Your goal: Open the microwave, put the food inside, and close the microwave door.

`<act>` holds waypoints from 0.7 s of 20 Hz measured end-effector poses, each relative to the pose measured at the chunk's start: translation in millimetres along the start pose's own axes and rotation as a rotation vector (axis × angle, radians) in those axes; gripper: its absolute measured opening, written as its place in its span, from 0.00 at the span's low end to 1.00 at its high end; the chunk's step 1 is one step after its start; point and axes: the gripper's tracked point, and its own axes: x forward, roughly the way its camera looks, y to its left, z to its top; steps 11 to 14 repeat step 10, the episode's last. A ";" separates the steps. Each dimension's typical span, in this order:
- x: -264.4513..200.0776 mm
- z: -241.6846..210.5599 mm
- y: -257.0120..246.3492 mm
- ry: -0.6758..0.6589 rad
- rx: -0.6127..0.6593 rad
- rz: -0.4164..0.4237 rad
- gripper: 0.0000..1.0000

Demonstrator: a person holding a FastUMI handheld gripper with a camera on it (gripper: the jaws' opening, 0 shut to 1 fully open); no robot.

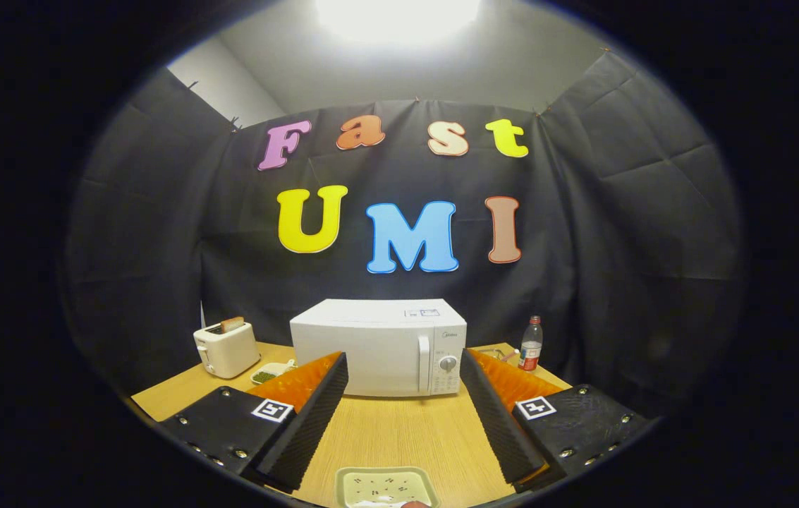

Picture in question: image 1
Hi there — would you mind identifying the cream rectangular plate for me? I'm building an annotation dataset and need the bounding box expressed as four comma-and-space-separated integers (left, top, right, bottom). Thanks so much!
334, 466, 441, 508

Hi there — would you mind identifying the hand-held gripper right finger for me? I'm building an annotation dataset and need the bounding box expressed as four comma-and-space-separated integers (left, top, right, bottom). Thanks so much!
460, 348, 650, 488

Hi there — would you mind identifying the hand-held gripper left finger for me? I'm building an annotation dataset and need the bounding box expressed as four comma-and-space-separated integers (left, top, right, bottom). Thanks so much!
159, 351, 349, 493

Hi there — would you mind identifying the white divided bean dish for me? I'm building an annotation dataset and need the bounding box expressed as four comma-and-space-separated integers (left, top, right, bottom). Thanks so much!
251, 358, 298, 385

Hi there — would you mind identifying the cream toaster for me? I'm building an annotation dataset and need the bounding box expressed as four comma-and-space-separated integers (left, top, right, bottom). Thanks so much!
193, 322, 261, 380

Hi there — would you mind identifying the metal wire basket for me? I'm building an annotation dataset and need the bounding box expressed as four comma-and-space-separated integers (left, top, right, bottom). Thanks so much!
473, 344, 518, 364

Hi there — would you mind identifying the clear bottle with red label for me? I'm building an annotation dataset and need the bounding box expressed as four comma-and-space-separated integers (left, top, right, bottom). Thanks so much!
518, 315, 544, 373

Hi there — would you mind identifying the white microwave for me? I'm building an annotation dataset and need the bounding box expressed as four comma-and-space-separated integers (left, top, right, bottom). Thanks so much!
290, 298, 468, 398

